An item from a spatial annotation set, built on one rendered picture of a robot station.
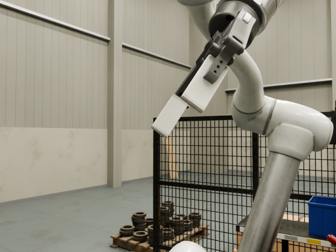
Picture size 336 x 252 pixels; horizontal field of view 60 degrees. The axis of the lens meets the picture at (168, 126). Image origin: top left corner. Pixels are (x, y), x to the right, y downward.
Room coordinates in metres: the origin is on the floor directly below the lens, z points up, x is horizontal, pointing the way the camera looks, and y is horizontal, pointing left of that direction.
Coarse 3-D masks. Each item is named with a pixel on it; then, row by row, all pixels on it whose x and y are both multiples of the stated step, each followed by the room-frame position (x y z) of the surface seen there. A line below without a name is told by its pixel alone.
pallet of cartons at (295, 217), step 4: (284, 216) 3.62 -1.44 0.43; (288, 216) 3.62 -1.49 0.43; (296, 216) 3.62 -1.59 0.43; (300, 220) 3.46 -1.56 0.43; (236, 232) 3.32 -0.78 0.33; (240, 232) 3.29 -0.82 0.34; (236, 236) 3.32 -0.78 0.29; (240, 236) 3.29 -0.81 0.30; (236, 240) 3.32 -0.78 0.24; (280, 240) 3.03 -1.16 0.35; (280, 244) 3.03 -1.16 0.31; (296, 244) 2.96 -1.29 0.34; (300, 244) 2.93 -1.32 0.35; (308, 244) 2.89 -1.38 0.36; (236, 248) 3.32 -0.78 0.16; (280, 248) 3.03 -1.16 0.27; (292, 248) 2.98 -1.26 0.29; (296, 248) 2.96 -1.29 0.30; (300, 248) 2.93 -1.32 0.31; (308, 248) 2.89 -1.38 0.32; (320, 248) 2.83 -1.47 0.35; (324, 248) 2.81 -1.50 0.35; (332, 248) 2.77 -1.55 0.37
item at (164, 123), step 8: (176, 96) 0.47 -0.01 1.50; (168, 104) 0.47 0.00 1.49; (176, 104) 0.47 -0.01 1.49; (184, 104) 0.47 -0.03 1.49; (160, 112) 0.46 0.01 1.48; (168, 112) 0.46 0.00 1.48; (176, 112) 0.47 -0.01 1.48; (160, 120) 0.46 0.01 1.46; (168, 120) 0.46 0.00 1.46; (176, 120) 0.46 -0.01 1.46; (152, 128) 0.45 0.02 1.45; (160, 128) 0.45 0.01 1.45; (168, 128) 0.46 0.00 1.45
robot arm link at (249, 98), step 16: (192, 0) 0.58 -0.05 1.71; (208, 0) 0.59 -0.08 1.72; (192, 16) 0.67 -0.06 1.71; (208, 16) 0.66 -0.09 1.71; (208, 32) 0.69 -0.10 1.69; (240, 64) 0.75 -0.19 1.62; (240, 80) 0.80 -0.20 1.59; (256, 80) 0.80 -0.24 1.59; (240, 96) 0.87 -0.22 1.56; (256, 96) 0.85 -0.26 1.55
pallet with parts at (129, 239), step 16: (160, 208) 4.06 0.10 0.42; (144, 224) 3.94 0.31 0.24; (160, 224) 3.94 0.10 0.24; (176, 224) 3.78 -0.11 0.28; (192, 224) 4.13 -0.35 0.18; (208, 224) 4.24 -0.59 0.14; (128, 240) 3.67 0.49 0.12; (144, 240) 3.66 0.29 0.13; (160, 240) 3.46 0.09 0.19; (192, 240) 3.95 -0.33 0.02
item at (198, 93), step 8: (208, 56) 0.35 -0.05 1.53; (208, 64) 0.34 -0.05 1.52; (200, 72) 0.34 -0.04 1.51; (224, 72) 0.35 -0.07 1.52; (192, 80) 0.33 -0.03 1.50; (200, 80) 0.33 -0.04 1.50; (216, 80) 0.34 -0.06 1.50; (192, 88) 0.33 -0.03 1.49; (200, 88) 0.33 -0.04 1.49; (208, 88) 0.34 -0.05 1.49; (216, 88) 0.34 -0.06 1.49; (184, 96) 0.32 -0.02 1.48; (192, 96) 0.33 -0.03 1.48; (200, 96) 0.33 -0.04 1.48; (208, 96) 0.33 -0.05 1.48; (192, 104) 0.33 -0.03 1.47; (200, 104) 0.33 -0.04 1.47; (200, 112) 0.33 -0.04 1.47
